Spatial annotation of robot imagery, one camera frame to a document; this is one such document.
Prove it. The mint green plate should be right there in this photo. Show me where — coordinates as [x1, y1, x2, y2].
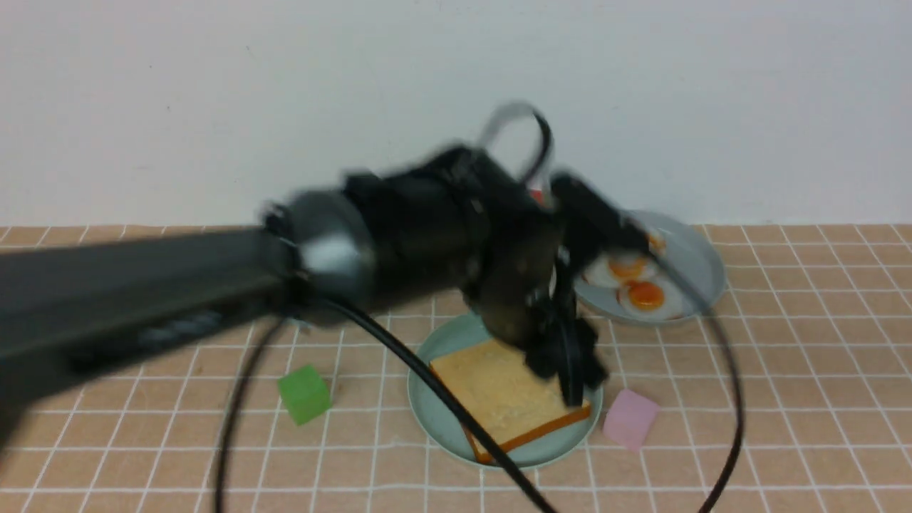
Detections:
[408, 313, 605, 471]

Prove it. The grey plate with eggs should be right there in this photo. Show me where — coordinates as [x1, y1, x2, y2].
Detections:
[574, 210, 727, 326]

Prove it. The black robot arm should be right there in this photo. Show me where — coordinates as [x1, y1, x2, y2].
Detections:
[1, 145, 607, 446]

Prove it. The green cube block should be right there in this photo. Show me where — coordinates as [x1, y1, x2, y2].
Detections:
[277, 365, 332, 426]

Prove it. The fried egg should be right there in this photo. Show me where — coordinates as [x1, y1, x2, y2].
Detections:
[581, 253, 658, 289]
[636, 228, 667, 259]
[618, 277, 684, 323]

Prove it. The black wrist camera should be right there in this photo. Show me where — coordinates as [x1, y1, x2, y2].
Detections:
[550, 172, 651, 261]

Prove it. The fried egg front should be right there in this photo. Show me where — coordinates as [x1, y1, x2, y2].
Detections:
[618, 277, 684, 323]

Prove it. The fried egg back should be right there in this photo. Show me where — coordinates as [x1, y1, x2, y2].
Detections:
[636, 228, 667, 259]

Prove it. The pink cube block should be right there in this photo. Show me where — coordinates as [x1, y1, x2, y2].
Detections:
[602, 389, 659, 452]

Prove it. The checkered beige tablecloth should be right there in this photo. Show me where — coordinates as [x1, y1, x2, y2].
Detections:
[2, 225, 911, 512]

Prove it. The fried egg left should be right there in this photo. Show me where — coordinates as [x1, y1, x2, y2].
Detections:
[581, 253, 658, 289]

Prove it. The toast slice top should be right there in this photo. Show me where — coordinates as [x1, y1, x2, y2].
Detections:
[429, 338, 593, 452]

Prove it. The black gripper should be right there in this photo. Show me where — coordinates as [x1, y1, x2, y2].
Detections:
[465, 209, 606, 408]

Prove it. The black cable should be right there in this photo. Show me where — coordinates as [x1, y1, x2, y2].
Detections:
[214, 103, 745, 513]

